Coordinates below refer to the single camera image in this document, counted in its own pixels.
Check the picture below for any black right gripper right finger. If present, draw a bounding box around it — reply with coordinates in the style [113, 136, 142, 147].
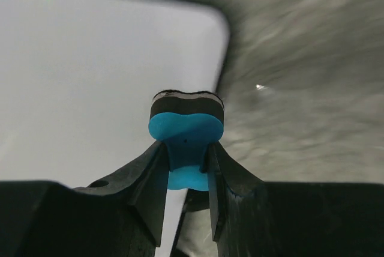
[206, 143, 383, 256]

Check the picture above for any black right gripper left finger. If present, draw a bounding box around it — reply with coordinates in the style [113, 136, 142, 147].
[1, 142, 168, 256]

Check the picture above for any blue bone-shaped whiteboard eraser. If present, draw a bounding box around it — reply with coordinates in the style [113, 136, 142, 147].
[148, 89, 224, 192]

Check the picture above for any white whiteboard black frame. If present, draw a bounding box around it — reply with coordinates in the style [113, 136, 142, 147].
[1, 0, 230, 256]

